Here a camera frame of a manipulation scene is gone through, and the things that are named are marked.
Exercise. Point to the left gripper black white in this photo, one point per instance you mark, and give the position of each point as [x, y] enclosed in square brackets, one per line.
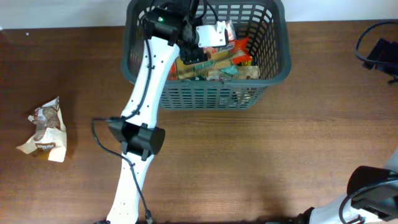
[194, 54]

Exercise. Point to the white Kleenex tissue pack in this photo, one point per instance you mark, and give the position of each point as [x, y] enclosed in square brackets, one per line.
[228, 34]

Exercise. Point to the red spaghetti packet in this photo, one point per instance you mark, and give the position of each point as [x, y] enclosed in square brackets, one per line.
[234, 54]

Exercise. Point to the teal wet wipes packet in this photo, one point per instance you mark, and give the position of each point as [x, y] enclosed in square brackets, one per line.
[231, 70]

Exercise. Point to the beige cookie snack bag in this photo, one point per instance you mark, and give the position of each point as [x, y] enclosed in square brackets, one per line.
[245, 73]

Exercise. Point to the beige brown snack bag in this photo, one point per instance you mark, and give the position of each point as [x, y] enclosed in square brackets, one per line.
[49, 141]

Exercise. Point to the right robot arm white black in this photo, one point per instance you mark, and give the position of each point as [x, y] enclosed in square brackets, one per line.
[371, 193]

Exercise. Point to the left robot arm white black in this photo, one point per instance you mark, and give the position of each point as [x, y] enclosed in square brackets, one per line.
[154, 37]

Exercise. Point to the grey plastic lattice basket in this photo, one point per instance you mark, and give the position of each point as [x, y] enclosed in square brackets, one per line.
[268, 44]

